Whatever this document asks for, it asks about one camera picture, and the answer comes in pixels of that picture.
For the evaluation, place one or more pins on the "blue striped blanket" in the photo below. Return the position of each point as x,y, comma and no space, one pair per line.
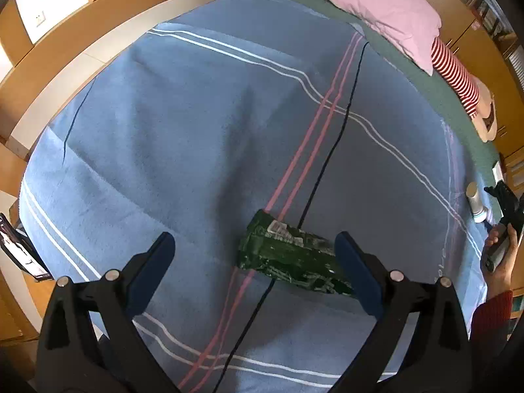
184,131

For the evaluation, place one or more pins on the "wooden wardrobe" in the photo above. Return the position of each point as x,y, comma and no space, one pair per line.
483,41

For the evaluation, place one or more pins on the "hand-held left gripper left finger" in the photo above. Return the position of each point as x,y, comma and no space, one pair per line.
154,263

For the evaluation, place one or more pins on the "white bottle with beige cap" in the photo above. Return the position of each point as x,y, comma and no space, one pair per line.
477,204

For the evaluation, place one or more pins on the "small white box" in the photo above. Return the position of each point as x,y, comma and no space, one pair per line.
498,172

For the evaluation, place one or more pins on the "pink pillow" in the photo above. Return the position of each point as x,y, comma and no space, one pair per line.
380,12

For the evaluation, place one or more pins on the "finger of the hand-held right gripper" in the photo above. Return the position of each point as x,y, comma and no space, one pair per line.
498,192

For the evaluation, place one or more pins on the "dark green snack packet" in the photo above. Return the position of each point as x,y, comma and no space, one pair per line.
286,254

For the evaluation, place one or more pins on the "person's right hand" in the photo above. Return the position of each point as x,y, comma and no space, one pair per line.
505,270

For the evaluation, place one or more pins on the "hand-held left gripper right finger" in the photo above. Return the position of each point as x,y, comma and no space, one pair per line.
355,267

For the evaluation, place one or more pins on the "green bedsheet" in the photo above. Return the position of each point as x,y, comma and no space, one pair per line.
442,106

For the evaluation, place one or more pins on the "red white striped plush doll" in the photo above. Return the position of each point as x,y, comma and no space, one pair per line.
458,77

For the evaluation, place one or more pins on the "wooden bed frame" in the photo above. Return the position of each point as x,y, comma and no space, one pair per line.
102,28

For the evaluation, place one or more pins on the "white wall socket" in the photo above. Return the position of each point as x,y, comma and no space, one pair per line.
40,19

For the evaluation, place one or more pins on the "black flat device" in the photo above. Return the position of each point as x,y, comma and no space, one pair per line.
20,249

